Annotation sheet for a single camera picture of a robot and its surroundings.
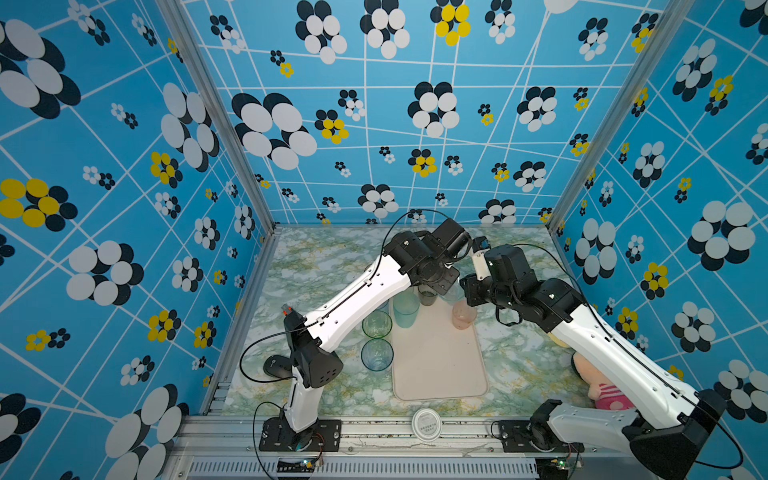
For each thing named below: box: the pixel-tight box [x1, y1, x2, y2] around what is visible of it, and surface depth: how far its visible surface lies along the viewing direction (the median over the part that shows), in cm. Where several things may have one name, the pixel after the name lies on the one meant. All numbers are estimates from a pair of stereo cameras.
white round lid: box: [412, 408, 442, 443], surface depth 71 cm
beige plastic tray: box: [392, 301, 488, 401], surface depth 86 cm
